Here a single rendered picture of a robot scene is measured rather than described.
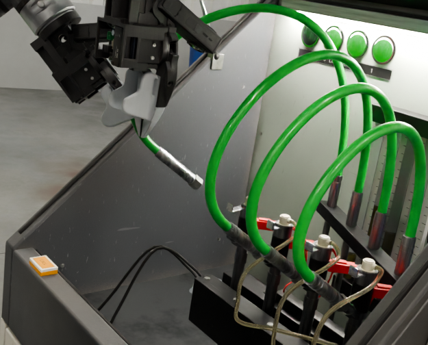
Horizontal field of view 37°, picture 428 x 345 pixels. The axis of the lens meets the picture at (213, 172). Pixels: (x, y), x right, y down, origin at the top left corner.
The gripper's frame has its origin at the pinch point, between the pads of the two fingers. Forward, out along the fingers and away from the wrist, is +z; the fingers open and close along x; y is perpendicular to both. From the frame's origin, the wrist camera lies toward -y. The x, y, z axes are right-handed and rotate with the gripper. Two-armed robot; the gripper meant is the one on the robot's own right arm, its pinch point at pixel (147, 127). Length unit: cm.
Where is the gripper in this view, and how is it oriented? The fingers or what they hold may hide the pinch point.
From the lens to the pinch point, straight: 86.7
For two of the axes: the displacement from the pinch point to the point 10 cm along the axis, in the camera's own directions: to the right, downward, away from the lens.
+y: -7.9, 0.7, -6.1
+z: -1.4, 9.5, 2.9
